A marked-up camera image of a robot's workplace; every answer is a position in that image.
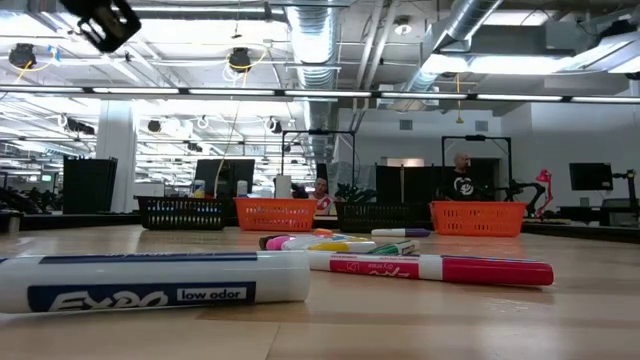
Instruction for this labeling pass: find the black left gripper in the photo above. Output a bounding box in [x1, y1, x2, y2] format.
[58, 0, 144, 55]

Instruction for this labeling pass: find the chunky blue Expo marker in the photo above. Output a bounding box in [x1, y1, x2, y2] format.
[0, 248, 312, 317]

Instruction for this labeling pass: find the black ceiling-hung device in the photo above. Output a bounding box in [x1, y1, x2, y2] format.
[7, 42, 38, 70]
[227, 46, 254, 75]

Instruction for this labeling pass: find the white building column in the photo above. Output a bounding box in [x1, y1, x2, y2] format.
[94, 99, 138, 215]

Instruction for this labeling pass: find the black partition panel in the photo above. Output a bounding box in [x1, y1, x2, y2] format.
[62, 156, 119, 216]

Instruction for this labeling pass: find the black computer monitor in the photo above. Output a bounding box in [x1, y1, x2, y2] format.
[193, 158, 257, 199]

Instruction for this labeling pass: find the black plastic basket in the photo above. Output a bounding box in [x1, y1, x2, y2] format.
[333, 200, 434, 235]
[134, 195, 227, 232]

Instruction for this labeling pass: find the overhead LED light bar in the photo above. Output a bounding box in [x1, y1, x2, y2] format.
[0, 84, 640, 104]

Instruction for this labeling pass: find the white paper roll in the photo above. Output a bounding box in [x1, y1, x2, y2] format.
[274, 174, 293, 200]

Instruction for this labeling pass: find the orange plastic basket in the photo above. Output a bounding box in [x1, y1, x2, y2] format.
[232, 197, 319, 233]
[428, 200, 529, 238]

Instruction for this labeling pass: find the thin pink marker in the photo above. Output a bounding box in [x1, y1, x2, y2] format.
[267, 233, 302, 252]

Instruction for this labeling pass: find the round ceiling sensor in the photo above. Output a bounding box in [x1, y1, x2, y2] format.
[392, 16, 415, 38]

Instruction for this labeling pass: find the thin light blue marker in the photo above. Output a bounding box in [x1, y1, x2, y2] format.
[280, 233, 357, 247]

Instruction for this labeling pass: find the dark green plant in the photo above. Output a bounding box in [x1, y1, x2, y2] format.
[333, 182, 380, 205]

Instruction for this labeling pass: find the thin yellow marker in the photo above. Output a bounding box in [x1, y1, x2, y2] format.
[305, 240, 377, 254]

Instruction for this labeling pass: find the black curtain screen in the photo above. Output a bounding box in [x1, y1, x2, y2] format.
[374, 164, 501, 207]

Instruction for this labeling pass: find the purple-capped white marker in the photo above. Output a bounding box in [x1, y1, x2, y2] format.
[370, 228, 433, 238]

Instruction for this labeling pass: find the thin green marker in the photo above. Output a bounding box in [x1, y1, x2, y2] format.
[366, 239, 421, 256]

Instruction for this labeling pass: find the pink desk lamp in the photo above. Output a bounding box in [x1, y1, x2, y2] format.
[535, 168, 555, 217]

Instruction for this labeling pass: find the thin red Expo marker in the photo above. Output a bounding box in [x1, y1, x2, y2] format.
[305, 249, 555, 289]

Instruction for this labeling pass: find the silver spiral air duct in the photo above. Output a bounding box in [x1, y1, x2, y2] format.
[394, 0, 505, 99]
[283, 0, 342, 166]

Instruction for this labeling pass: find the black metal rig frame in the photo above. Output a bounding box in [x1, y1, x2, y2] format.
[440, 134, 514, 203]
[280, 128, 357, 199]

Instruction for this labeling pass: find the yellow hanging cord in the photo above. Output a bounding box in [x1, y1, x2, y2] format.
[453, 72, 465, 126]

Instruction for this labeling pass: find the black wall monitor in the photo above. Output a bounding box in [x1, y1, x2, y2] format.
[568, 161, 615, 193]

